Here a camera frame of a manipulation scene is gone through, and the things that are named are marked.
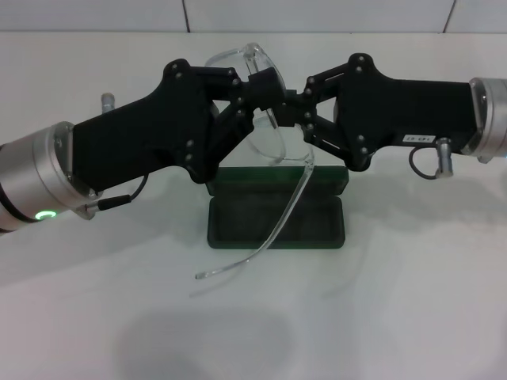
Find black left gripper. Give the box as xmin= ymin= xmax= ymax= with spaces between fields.
xmin=66 ymin=58 xmax=223 ymax=184

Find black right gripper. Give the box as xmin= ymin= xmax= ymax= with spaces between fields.
xmin=273 ymin=51 xmax=482 ymax=173

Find clear transparent glasses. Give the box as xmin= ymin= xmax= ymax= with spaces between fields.
xmin=189 ymin=42 xmax=318 ymax=299

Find green glasses case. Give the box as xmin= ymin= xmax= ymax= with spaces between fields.
xmin=206 ymin=165 xmax=350 ymax=252

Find right gripper silver connector plug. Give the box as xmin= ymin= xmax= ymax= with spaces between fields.
xmin=433 ymin=138 xmax=457 ymax=177

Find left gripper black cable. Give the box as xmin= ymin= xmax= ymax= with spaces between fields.
xmin=82 ymin=173 xmax=150 ymax=215

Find right gripper grey cable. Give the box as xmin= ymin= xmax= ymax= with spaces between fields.
xmin=409 ymin=145 xmax=441 ymax=181

